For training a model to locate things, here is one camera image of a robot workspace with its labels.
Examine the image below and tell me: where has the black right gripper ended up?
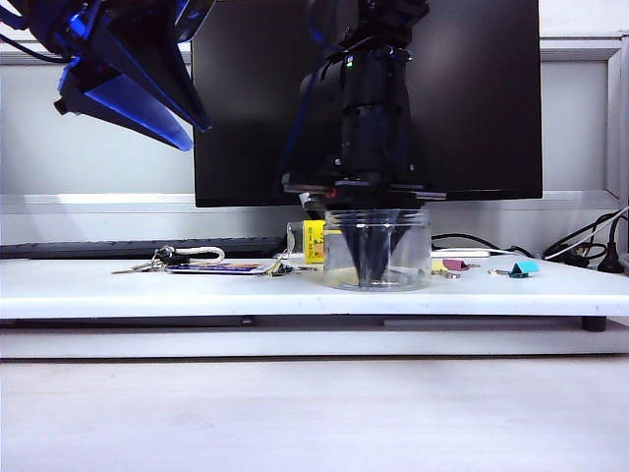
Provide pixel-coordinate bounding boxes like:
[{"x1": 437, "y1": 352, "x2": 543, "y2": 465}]
[{"x1": 282, "y1": 169, "x2": 446, "y2": 289}]

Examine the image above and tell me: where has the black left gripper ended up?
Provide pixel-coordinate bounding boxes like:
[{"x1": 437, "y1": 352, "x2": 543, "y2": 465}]
[{"x1": 29, "y1": 0, "x2": 213, "y2": 151}]

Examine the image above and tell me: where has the round transparent plastic box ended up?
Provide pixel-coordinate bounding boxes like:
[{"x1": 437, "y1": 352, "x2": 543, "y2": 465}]
[{"x1": 322, "y1": 208, "x2": 433, "y2": 292}]

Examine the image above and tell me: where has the transparent plastic lid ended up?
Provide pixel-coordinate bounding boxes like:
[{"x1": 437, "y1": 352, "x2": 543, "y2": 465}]
[{"x1": 286, "y1": 220, "x2": 306, "y2": 258}]

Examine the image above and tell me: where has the white desk riser board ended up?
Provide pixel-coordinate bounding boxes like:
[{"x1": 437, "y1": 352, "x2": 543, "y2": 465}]
[{"x1": 0, "y1": 256, "x2": 629, "y2": 322}]

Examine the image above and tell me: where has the teal binder clip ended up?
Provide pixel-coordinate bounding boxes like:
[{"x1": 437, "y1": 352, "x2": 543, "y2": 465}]
[{"x1": 487, "y1": 262, "x2": 538, "y2": 280}]

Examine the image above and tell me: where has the black keyboard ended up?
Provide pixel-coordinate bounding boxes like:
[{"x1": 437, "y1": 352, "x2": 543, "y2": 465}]
[{"x1": 0, "y1": 237, "x2": 286, "y2": 261}]

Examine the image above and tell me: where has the black computer monitor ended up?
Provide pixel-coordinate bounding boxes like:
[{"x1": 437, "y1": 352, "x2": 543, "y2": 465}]
[{"x1": 191, "y1": 0, "x2": 543, "y2": 208}]

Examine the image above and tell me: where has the bunch of metal keys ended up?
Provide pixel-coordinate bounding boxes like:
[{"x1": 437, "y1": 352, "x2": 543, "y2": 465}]
[{"x1": 111, "y1": 245, "x2": 173, "y2": 275}]

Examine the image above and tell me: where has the black power plug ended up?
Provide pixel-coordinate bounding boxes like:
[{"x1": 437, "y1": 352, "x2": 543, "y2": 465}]
[{"x1": 597, "y1": 230, "x2": 624, "y2": 272}]

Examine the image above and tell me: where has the thin black monitor cable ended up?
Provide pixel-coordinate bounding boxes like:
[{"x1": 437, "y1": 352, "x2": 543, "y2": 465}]
[{"x1": 430, "y1": 232, "x2": 536, "y2": 258}]

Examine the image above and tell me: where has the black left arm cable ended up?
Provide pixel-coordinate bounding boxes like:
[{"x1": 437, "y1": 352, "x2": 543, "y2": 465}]
[{"x1": 0, "y1": 31, "x2": 68, "y2": 63}]

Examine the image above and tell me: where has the white rope lanyard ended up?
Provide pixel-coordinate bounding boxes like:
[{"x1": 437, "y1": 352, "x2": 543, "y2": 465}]
[{"x1": 186, "y1": 247, "x2": 226, "y2": 265}]

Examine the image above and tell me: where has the white cable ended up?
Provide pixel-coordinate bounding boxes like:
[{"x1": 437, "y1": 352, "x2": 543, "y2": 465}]
[{"x1": 544, "y1": 206, "x2": 629, "y2": 261}]

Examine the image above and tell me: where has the black power cable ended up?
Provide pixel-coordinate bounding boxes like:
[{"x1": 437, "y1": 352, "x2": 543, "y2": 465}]
[{"x1": 543, "y1": 210, "x2": 629, "y2": 263}]

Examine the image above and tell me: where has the aluminium partition post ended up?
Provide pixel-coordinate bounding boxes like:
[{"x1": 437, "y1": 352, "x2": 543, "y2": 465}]
[{"x1": 604, "y1": 29, "x2": 629, "y2": 207}]

